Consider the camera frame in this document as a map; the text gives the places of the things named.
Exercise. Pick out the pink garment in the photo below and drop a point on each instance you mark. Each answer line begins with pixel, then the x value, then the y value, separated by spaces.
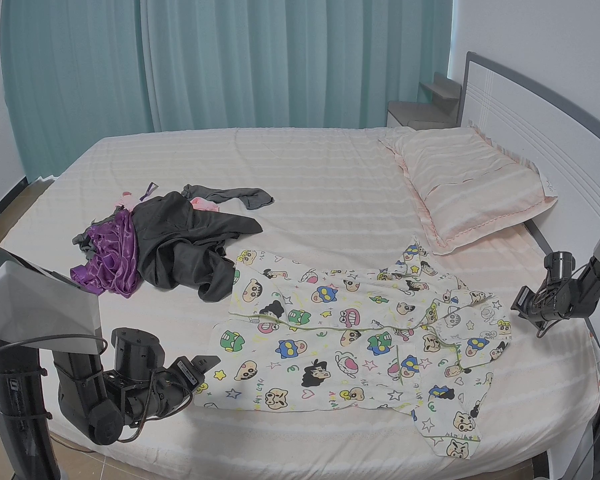
pixel 202 204

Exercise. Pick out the dark grey thin garment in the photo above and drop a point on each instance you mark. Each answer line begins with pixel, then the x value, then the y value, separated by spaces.
pixel 255 197

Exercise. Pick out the purple satin garment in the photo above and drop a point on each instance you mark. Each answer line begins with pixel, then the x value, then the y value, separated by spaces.
pixel 112 263

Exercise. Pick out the pink striped pillow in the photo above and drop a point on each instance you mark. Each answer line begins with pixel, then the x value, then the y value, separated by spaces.
pixel 475 188

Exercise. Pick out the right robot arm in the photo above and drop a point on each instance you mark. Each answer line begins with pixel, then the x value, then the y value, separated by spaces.
pixel 580 293

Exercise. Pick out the bed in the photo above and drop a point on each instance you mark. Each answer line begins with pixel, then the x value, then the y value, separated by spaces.
pixel 305 168

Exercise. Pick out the grey bedside table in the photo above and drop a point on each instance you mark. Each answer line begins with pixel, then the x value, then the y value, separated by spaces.
pixel 405 113

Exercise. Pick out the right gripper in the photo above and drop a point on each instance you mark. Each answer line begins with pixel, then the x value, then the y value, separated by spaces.
pixel 526 306

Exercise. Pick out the white printed pyjama top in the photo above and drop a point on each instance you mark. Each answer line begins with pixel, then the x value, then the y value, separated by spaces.
pixel 330 328

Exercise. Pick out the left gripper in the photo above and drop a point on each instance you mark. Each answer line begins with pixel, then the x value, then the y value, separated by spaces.
pixel 165 393

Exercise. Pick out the blue-green curtain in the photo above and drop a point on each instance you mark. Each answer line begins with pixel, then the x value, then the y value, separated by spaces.
pixel 290 43
pixel 75 68

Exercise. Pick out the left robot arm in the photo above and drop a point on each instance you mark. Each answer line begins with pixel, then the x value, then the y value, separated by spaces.
pixel 80 393

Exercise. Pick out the black garment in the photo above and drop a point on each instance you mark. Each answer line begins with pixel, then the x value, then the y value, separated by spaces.
pixel 180 238

